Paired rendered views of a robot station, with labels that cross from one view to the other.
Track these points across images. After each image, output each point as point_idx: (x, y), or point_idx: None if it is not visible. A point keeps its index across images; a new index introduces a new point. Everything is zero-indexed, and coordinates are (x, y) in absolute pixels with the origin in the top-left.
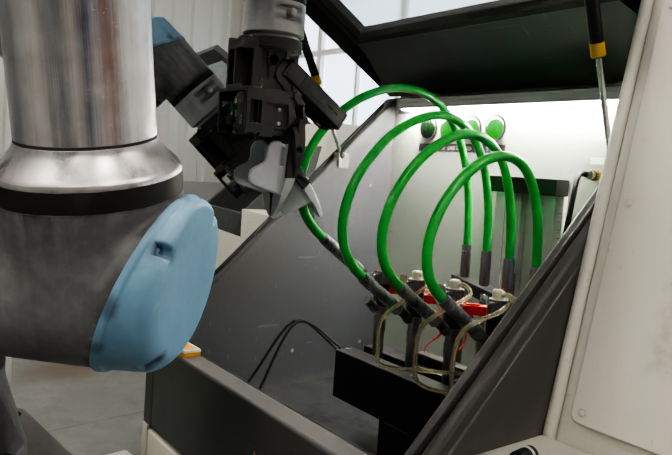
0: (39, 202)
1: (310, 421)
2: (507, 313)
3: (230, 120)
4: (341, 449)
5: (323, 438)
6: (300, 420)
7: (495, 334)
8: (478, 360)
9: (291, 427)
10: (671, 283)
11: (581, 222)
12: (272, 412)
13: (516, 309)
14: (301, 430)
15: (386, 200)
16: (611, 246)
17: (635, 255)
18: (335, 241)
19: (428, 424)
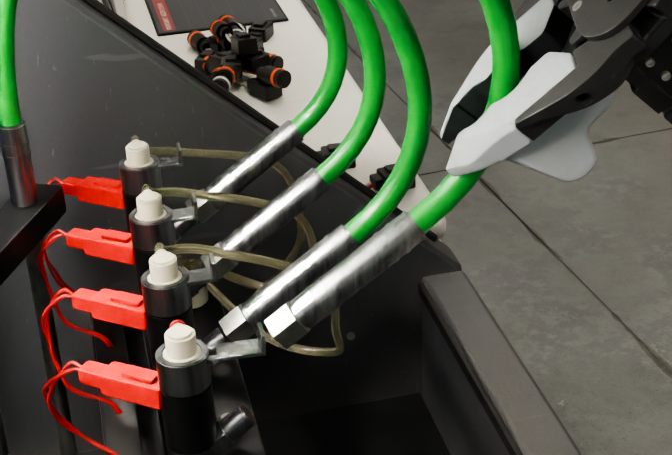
0: None
1: (497, 399)
2: (227, 104)
3: None
4: (479, 327)
5: (495, 353)
6: (515, 403)
7: (261, 125)
8: (300, 152)
9: (538, 388)
10: None
11: None
12: (561, 433)
13: (217, 94)
14: (524, 376)
15: None
16: None
17: None
18: (374, 233)
19: (390, 215)
